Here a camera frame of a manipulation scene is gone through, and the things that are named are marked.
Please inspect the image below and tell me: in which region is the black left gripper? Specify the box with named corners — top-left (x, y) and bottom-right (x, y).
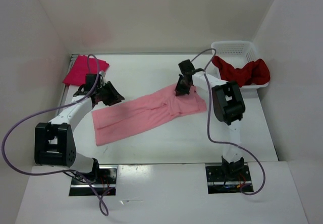
top-left (96, 81), bottom-right (125, 106)

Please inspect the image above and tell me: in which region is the light pink t shirt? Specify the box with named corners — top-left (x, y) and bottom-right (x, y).
top-left (92, 84), bottom-right (207, 146)

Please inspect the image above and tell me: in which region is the magenta t shirt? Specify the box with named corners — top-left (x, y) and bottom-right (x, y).
top-left (63, 55), bottom-right (97, 86)

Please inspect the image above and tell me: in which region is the dark red t shirt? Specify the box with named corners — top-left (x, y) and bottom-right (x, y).
top-left (211, 56), bottom-right (271, 87)

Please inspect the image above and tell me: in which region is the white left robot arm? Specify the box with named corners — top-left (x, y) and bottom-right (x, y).
top-left (34, 81), bottom-right (124, 184)

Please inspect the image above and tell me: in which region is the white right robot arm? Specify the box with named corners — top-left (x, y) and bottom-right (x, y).
top-left (175, 72), bottom-right (245, 180)

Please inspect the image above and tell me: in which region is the white plastic basket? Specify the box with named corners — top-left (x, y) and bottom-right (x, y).
top-left (211, 41), bottom-right (269, 90)

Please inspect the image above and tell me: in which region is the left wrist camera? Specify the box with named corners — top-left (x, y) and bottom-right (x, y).
top-left (84, 74), bottom-right (104, 91)

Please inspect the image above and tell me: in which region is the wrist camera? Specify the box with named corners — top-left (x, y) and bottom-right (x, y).
top-left (178, 60), bottom-right (195, 76)
top-left (84, 74), bottom-right (104, 91)

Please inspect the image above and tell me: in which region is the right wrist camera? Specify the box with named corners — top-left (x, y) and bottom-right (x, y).
top-left (178, 60), bottom-right (195, 76)

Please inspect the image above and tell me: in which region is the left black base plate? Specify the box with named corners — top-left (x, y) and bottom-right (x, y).
top-left (69, 166), bottom-right (118, 197)

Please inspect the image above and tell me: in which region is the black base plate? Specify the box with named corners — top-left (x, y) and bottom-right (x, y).
top-left (69, 166), bottom-right (118, 197)
top-left (205, 165), bottom-right (254, 194)

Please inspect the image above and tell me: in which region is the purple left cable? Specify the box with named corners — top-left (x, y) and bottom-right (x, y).
top-left (1, 54), bottom-right (117, 215)

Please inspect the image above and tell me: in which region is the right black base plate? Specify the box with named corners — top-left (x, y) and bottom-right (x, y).
top-left (205, 165), bottom-right (254, 194)

